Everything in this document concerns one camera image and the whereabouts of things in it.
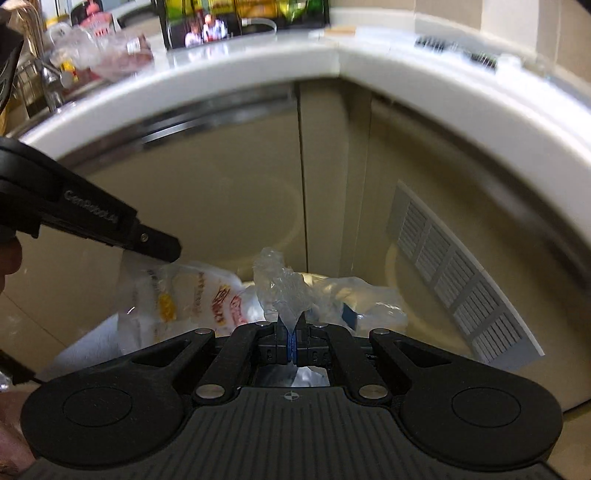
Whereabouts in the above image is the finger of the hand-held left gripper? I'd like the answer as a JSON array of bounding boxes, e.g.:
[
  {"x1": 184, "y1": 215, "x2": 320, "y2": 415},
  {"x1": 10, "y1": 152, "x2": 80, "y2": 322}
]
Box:
[{"x1": 120, "y1": 224, "x2": 184, "y2": 265}]

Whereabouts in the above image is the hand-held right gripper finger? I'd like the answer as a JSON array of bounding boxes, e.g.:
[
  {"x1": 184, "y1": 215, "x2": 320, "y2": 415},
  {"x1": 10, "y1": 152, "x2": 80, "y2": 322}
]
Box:
[
  {"x1": 121, "y1": 315, "x2": 295, "y2": 403},
  {"x1": 294, "y1": 314, "x2": 468, "y2": 404}
]

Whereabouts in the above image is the clear plastic wrap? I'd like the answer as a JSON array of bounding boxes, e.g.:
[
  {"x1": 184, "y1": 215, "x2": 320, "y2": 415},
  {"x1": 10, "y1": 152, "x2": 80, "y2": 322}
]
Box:
[{"x1": 252, "y1": 246, "x2": 325, "y2": 334}]

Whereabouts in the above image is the printed plastic bag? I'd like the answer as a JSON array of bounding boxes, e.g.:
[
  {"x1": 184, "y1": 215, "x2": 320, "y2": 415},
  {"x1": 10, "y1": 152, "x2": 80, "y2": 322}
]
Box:
[{"x1": 115, "y1": 251, "x2": 254, "y2": 357}]

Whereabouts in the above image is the person's left hand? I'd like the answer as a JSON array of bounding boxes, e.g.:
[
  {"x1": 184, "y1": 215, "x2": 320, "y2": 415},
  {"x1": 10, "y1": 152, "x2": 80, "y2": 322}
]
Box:
[{"x1": 0, "y1": 240, "x2": 23, "y2": 296}]

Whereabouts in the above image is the beige cabinet door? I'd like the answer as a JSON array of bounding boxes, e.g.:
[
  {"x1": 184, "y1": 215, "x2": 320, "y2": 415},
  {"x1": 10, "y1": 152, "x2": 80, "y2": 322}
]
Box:
[
  {"x1": 368, "y1": 90, "x2": 591, "y2": 412},
  {"x1": 0, "y1": 84, "x2": 304, "y2": 384}
]

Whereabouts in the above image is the translucent white plastic bag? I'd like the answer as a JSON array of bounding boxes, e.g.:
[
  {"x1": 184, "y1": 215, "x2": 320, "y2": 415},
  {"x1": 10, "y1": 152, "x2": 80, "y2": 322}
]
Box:
[{"x1": 302, "y1": 274, "x2": 410, "y2": 341}]

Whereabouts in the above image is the metal faucet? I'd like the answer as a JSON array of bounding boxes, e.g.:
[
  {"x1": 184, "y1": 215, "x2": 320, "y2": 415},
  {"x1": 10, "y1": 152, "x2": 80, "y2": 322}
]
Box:
[{"x1": 39, "y1": 60, "x2": 66, "y2": 114}]

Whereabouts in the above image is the clear bag with red contents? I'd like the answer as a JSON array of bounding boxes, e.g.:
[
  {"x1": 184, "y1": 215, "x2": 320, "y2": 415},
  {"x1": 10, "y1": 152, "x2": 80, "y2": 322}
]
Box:
[{"x1": 48, "y1": 11, "x2": 156, "y2": 85}]

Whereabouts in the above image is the black metal spice rack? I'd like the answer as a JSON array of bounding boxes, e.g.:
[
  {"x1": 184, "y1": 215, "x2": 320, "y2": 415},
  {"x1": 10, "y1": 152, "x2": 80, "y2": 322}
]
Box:
[{"x1": 154, "y1": 0, "x2": 331, "y2": 49}]

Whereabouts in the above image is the metal cabinet rail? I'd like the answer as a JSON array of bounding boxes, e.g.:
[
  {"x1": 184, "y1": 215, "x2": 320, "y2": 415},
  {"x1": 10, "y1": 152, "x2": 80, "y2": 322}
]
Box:
[{"x1": 58, "y1": 88, "x2": 298, "y2": 155}]

